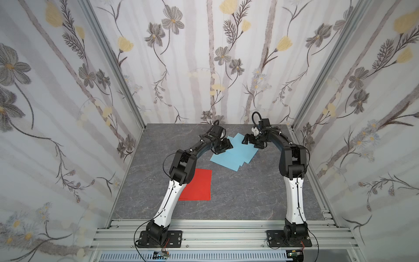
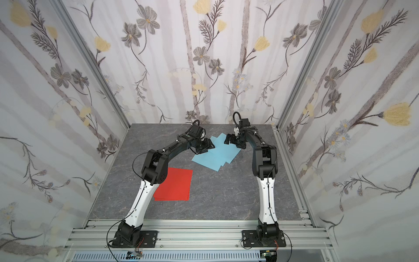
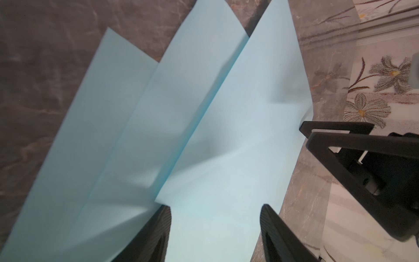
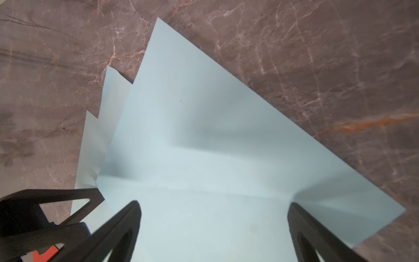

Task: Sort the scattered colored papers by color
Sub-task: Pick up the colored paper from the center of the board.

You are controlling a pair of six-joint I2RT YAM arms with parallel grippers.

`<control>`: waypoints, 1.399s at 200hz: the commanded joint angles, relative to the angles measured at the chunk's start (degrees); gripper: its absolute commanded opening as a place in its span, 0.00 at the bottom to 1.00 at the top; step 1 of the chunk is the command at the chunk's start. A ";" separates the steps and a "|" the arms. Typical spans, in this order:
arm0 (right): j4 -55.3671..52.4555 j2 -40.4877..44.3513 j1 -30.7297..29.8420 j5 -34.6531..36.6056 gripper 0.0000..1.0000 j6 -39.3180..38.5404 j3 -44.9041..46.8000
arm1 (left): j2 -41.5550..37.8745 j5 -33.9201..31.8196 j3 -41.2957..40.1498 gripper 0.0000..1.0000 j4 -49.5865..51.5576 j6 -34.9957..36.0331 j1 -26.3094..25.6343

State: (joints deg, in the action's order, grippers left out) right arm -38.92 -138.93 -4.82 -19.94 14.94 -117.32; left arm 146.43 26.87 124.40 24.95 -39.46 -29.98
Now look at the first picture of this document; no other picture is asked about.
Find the red paper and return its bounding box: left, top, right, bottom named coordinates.
left=179, top=169, right=212, bottom=202

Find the left circuit board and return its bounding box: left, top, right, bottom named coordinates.
left=152, top=251, right=170, bottom=259

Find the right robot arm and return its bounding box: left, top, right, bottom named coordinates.
left=242, top=112, right=312, bottom=247

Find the aluminium front rail frame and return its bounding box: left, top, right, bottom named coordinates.
left=89, top=219, right=364, bottom=262

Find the light blue paper top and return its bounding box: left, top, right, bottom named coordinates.
left=227, top=133, right=258, bottom=164

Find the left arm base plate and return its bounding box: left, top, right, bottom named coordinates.
left=135, top=230, right=183, bottom=248

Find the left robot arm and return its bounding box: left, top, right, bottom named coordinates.
left=133, top=120, right=233, bottom=248

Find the left corner aluminium post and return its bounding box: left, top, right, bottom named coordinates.
left=78, top=0, right=146, bottom=131

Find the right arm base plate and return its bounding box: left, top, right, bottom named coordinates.
left=266, top=230, right=313, bottom=248

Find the right circuit board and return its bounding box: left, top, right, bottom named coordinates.
left=286, top=250, right=304, bottom=262

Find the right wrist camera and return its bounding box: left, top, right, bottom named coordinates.
left=251, top=127, right=260, bottom=136

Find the corner aluminium post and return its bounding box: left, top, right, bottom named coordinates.
left=78, top=0, right=146, bottom=131
left=291, top=0, right=372, bottom=130

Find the circuit board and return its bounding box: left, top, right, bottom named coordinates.
left=152, top=251, right=170, bottom=259
left=286, top=250, right=304, bottom=262

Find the right corner aluminium post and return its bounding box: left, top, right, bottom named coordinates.
left=291, top=0, right=372, bottom=130

